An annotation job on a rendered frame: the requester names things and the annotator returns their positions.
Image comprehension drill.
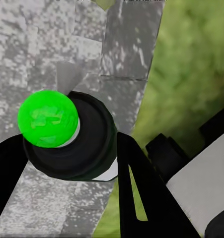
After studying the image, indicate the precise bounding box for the insectifuge atomizer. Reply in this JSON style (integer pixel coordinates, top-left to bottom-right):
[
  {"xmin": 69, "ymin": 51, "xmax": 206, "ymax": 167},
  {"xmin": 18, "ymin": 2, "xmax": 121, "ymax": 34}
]
[{"xmin": 17, "ymin": 61, "xmax": 118, "ymax": 182}]

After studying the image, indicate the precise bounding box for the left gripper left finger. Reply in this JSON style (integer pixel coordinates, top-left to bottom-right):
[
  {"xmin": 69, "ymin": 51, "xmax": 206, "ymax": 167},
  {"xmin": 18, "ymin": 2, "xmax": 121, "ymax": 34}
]
[{"xmin": 0, "ymin": 134, "xmax": 29, "ymax": 215}]

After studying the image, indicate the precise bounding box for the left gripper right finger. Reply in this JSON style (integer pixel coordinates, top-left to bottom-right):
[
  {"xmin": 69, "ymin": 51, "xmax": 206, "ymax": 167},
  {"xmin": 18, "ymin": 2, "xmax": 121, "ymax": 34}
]
[{"xmin": 117, "ymin": 132, "xmax": 202, "ymax": 238}]

